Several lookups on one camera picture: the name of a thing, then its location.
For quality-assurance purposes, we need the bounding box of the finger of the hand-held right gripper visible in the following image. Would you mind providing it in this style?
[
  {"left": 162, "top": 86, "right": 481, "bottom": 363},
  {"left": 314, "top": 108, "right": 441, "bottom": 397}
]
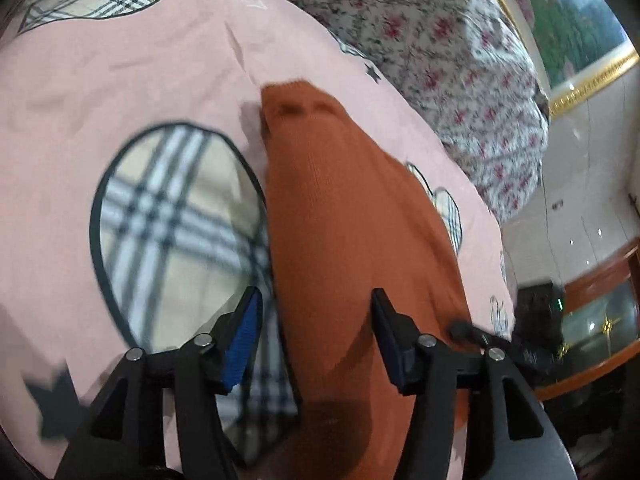
[{"left": 447, "top": 321, "right": 517, "bottom": 357}]

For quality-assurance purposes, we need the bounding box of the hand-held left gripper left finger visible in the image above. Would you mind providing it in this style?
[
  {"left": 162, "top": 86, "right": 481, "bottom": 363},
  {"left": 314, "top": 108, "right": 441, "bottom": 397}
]
[{"left": 52, "top": 286, "right": 264, "bottom": 480}]

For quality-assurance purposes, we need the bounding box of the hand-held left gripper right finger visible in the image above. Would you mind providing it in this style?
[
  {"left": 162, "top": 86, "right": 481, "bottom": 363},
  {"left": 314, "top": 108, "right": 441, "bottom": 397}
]
[{"left": 371, "top": 288, "right": 579, "bottom": 480}]

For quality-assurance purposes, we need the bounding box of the orange knit sweater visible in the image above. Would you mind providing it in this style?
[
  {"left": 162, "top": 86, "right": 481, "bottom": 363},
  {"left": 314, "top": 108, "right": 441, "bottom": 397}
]
[{"left": 260, "top": 79, "right": 473, "bottom": 480}]

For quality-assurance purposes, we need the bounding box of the wooden glass cabinet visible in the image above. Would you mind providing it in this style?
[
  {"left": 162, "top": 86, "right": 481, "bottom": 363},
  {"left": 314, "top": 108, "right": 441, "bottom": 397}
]
[{"left": 515, "top": 237, "right": 640, "bottom": 461}]

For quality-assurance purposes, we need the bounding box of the gold framed painting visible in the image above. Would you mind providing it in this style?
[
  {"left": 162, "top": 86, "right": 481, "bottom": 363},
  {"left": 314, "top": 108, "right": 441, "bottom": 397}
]
[{"left": 482, "top": 0, "right": 640, "bottom": 120}]

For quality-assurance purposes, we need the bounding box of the pink printed bed sheet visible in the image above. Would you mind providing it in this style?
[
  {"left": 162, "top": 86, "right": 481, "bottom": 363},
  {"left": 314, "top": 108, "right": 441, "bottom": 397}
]
[{"left": 0, "top": 0, "right": 518, "bottom": 480}]

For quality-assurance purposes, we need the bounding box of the white floral quilt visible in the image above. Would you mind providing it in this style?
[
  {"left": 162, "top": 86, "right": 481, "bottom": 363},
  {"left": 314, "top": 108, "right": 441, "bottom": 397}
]
[{"left": 235, "top": 0, "right": 551, "bottom": 225}]

